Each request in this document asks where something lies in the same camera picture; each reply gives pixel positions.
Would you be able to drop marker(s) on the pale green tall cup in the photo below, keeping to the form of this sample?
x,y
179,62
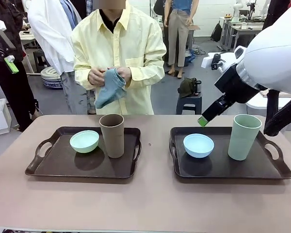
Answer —
x,y
242,143

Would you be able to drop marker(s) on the brown tall cup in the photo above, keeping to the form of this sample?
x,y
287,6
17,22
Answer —
x,y
114,140

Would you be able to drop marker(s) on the person's right hand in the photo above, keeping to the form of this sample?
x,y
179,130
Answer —
x,y
96,77

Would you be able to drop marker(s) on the person in dark clothes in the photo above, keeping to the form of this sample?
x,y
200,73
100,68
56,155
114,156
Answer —
x,y
12,92

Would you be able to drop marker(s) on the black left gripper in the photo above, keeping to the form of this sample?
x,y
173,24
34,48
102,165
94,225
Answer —
x,y
0,47

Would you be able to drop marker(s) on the white desk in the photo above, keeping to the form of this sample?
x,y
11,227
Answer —
x,y
29,43

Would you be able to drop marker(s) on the grey workshop desk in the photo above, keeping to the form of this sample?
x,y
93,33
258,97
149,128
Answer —
x,y
242,29

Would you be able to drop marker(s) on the blue cloth mat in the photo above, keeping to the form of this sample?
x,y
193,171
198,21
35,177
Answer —
x,y
110,89

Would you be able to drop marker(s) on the grey plastic stool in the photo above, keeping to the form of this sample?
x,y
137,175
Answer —
x,y
40,60

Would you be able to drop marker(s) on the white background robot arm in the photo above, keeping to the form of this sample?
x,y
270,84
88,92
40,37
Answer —
x,y
238,11

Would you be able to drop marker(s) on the person's left forearm yellow sleeve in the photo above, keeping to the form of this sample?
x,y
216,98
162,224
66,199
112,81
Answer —
x,y
148,72

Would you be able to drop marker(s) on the grey-blue plastic stool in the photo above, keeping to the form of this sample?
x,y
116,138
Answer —
x,y
188,104

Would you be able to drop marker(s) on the person's left hand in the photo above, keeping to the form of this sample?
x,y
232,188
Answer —
x,y
125,73

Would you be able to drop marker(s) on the pale blue bowl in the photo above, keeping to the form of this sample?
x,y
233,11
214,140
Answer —
x,y
198,148

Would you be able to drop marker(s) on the pale green bowl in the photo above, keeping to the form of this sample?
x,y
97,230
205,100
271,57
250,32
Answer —
x,y
85,144

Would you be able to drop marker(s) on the dark green bag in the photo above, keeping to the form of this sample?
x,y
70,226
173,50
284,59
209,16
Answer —
x,y
187,87

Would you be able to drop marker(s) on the black backpack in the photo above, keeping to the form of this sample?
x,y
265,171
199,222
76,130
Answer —
x,y
216,32

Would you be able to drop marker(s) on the person's right forearm yellow sleeve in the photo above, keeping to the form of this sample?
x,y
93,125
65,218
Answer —
x,y
83,70

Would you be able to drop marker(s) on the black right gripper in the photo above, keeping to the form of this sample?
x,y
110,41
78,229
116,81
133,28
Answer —
x,y
235,85

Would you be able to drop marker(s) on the white coat figure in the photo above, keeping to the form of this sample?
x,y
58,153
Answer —
x,y
51,31

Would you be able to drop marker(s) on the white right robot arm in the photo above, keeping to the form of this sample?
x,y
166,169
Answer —
x,y
274,55

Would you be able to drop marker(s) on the person in yellow shirt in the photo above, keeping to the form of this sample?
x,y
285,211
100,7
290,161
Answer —
x,y
133,43

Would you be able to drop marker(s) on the white box with black camera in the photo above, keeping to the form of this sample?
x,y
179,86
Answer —
x,y
215,60

